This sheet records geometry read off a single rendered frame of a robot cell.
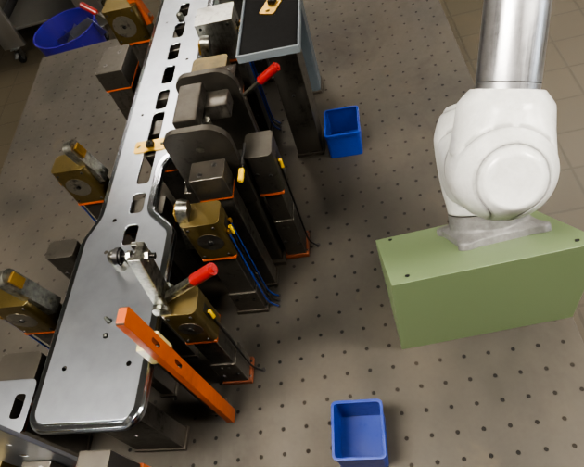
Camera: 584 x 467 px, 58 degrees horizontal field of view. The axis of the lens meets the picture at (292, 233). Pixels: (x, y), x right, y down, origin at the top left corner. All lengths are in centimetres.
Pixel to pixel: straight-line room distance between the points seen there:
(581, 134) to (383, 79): 110
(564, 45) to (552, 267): 208
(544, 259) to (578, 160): 150
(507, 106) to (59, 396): 89
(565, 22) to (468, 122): 231
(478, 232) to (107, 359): 74
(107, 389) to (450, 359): 69
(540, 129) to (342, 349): 63
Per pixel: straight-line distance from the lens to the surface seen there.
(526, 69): 91
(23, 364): 118
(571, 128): 261
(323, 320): 126
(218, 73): 113
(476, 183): 84
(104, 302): 111
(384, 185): 146
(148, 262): 87
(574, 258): 104
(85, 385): 105
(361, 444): 115
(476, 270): 97
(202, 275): 86
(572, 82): 283
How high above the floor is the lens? 181
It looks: 52 degrees down
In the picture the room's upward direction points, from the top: 22 degrees counter-clockwise
